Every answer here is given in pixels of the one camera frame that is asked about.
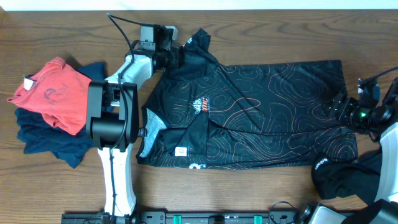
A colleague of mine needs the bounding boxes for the black jersey with orange lines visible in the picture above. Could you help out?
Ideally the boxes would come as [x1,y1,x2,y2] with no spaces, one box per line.
[136,30,358,169]

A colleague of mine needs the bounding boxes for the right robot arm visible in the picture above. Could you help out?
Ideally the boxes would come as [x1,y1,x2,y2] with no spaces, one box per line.
[295,77,397,223]

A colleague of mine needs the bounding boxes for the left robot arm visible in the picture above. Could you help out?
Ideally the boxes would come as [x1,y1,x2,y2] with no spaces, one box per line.
[86,47,183,223]

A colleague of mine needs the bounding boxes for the plain black garment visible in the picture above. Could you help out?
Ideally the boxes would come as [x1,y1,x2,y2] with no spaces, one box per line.
[311,150,382,205]

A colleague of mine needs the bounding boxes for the folded orange t-shirt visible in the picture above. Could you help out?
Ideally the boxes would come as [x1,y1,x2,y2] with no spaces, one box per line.
[7,57,91,135]

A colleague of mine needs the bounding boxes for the folded navy blue garment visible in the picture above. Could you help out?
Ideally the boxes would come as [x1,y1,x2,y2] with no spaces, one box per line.
[15,62,106,168]

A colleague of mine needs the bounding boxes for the small black looped cable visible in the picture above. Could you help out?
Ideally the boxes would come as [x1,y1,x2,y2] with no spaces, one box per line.
[266,200,296,224]

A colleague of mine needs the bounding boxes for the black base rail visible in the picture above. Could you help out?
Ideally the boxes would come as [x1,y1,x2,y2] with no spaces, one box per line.
[60,210,355,224]

